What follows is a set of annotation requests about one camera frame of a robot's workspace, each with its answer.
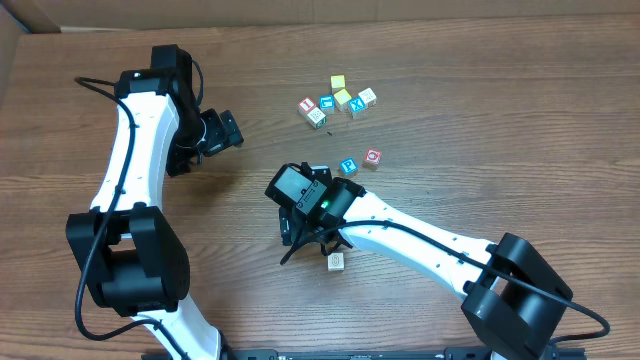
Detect blue X letter block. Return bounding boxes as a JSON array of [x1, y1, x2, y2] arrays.
[[348, 97, 367, 119]]

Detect cardboard box edge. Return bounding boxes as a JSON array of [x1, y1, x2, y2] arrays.
[[1, 0, 639, 33]]

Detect yellow block far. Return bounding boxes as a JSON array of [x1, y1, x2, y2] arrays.
[[330, 75, 346, 94]]

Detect yellow block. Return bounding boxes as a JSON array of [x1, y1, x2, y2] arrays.
[[333, 89, 352, 112], [330, 75, 346, 94]]

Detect white patterned block far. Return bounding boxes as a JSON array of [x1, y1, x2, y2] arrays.
[[358, 88, 378, 108]]

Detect blue P letter block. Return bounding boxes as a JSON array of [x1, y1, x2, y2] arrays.
[[339, 158, 359, 178]]

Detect blue L letter block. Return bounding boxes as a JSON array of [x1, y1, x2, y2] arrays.
[[318, 95, 335, 115]]

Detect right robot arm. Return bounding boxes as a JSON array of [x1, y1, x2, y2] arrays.
[[265, 163, 573, 359]]

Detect red O letter block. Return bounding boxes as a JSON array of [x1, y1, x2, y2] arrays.
[[363, 148, 382, 169]]

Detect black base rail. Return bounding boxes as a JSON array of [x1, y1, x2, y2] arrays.
[[141, 346, 588, 360]]

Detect red I letter block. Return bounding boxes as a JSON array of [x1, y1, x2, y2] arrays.
[[297, 97, 316, 116]]

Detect white green patterned block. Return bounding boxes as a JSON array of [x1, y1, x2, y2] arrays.
[[306, 107, 327, 129]]

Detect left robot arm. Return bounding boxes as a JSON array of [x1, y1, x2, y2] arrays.
[[65, 44, 244, 359]]

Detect white patterned wooden block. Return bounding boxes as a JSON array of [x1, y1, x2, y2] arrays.
[[327, 253, 345, 271]]

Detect yellow block near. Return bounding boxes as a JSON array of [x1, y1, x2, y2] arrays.
[[333, 89, 352, 112]]

